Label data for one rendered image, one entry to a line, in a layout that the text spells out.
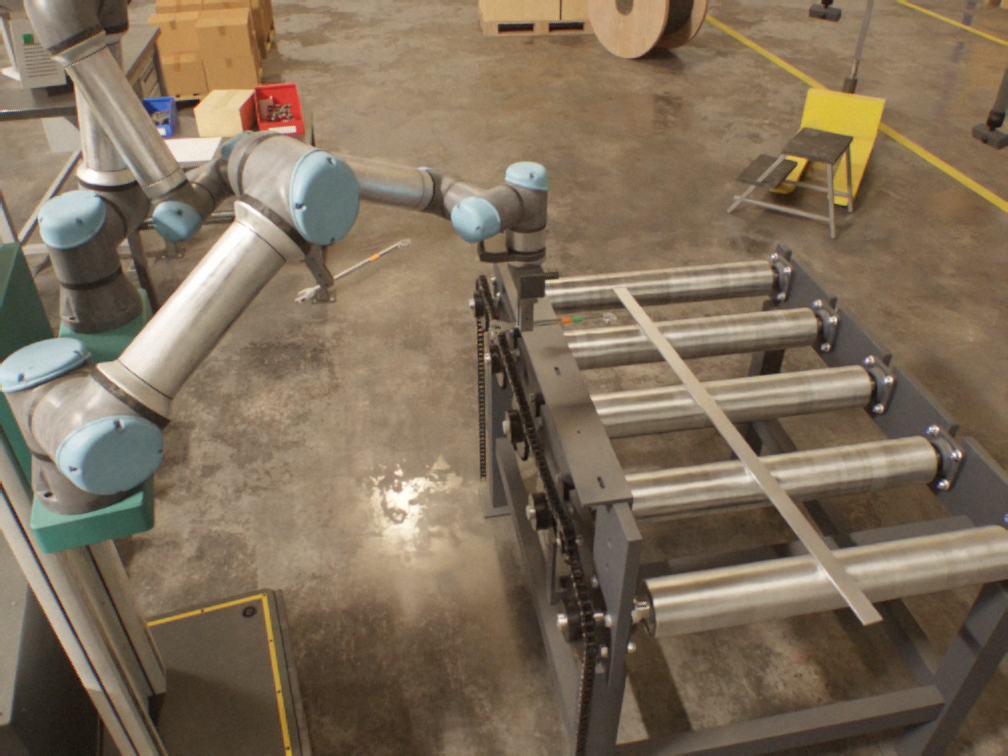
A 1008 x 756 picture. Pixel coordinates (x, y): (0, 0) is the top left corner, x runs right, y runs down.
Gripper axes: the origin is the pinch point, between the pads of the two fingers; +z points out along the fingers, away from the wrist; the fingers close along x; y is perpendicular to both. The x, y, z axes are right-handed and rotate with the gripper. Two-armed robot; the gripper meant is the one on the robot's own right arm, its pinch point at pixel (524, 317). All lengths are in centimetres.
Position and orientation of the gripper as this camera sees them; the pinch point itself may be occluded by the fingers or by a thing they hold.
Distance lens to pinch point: 164.4
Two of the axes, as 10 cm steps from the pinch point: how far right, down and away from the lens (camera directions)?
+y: 9.8, -1.0, 1.4
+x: -1.8, -5.8, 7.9
